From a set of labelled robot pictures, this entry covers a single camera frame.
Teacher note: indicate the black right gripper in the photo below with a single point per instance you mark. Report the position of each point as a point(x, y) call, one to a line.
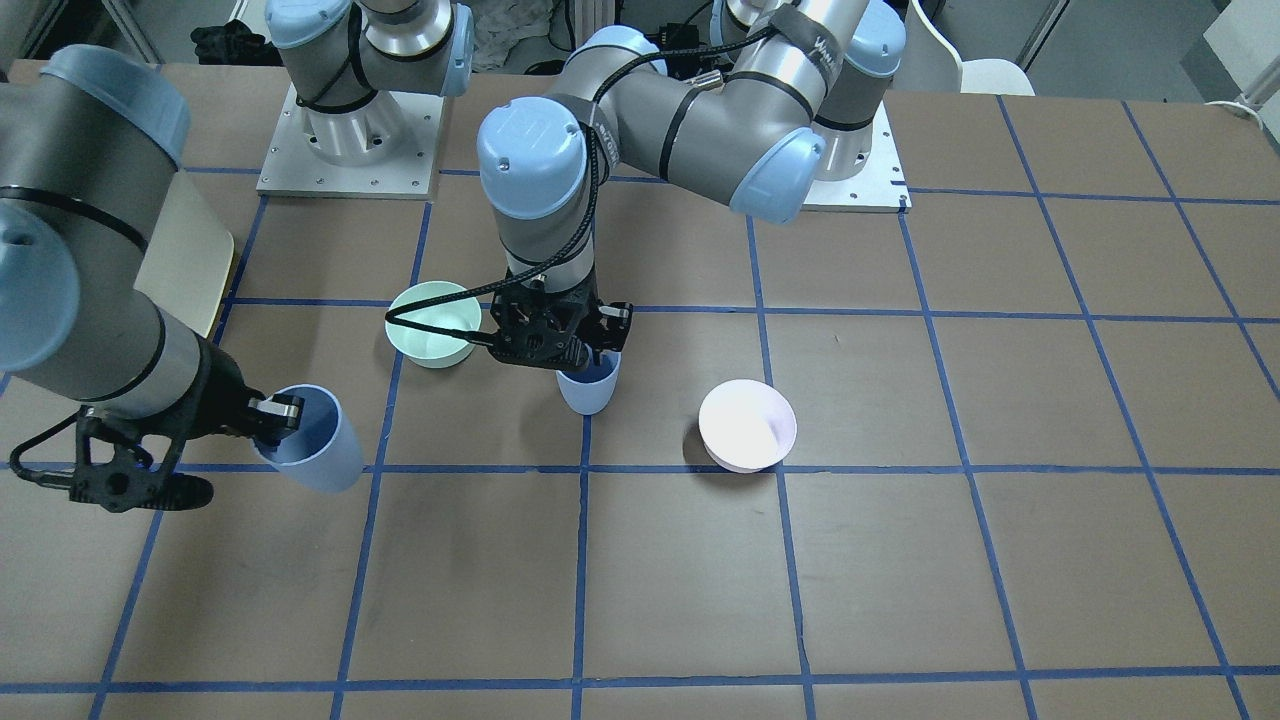
point(213, 398)

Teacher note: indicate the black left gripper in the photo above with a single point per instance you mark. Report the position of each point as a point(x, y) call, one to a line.
point(611, 322)

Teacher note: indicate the light blue plastic cup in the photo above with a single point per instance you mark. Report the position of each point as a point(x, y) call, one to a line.
point(589, 390)

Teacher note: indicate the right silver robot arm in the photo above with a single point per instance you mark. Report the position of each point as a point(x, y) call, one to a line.
point(89, 151)

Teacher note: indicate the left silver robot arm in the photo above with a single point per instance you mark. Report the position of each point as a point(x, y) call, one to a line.
point(807, 80)

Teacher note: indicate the mint green plastic bowl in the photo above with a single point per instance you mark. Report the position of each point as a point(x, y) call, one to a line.
point(435, 351)

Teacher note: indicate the pink plastic bowl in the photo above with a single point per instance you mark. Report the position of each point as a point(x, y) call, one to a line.
point(747, 426)

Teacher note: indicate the beige paper sheet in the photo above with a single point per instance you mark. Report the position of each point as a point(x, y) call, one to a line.
point(186, 266)

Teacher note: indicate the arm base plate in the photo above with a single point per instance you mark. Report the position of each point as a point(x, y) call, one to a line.
point(860, 170)
point(388, 150)

